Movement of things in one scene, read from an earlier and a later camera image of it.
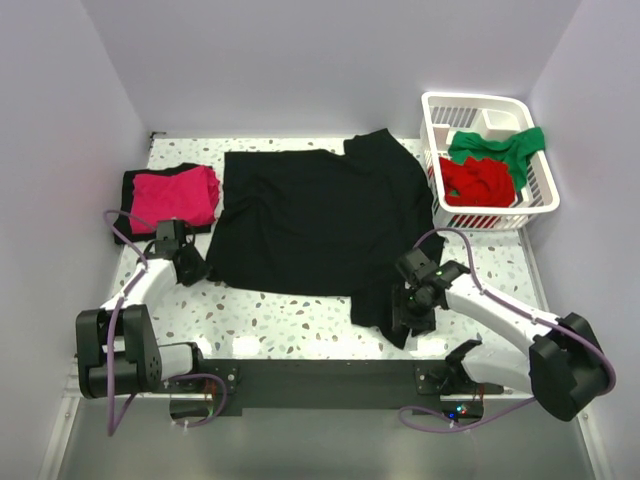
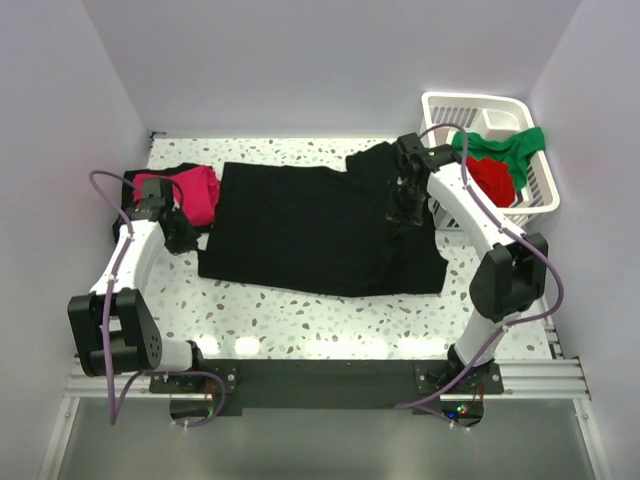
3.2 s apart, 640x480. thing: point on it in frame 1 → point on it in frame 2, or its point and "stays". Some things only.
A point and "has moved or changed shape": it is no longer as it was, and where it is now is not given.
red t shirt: x=477 y=183 stays
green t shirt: x=516 y=151 stays
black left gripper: x=199 y=273 → x=188 y=242
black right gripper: x=419 y=325 → x=394 y=213
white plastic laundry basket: x=492 y=115 stays
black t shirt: x=319 y=222 has moved or changed shape
